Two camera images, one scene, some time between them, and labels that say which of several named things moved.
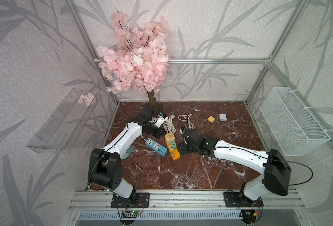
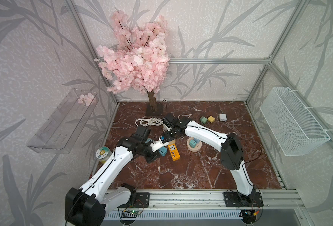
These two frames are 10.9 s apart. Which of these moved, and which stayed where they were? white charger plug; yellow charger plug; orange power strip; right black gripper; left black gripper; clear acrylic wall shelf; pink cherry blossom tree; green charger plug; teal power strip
Moved: left black gripper; green charger plug; right black gripper
Stayed: teal power strip; pink cherry blossom tree; yellow charger plug; clear acrylic wall shelf; orange power strip; white charger plug
